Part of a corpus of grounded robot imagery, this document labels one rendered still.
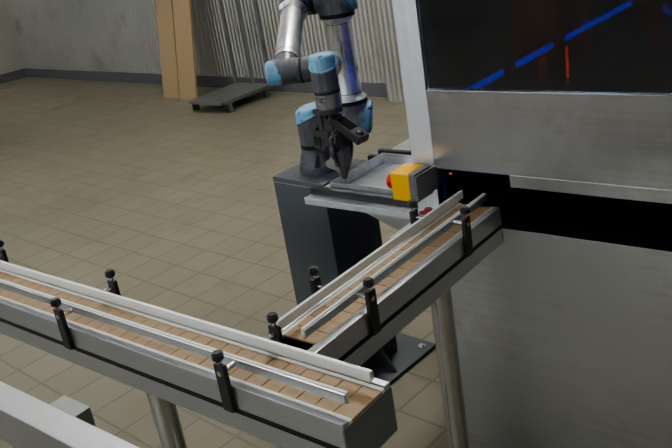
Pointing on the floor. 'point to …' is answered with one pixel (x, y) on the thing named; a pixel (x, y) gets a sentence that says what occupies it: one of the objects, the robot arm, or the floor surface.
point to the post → (412, 62)
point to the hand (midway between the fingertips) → (346, 174)
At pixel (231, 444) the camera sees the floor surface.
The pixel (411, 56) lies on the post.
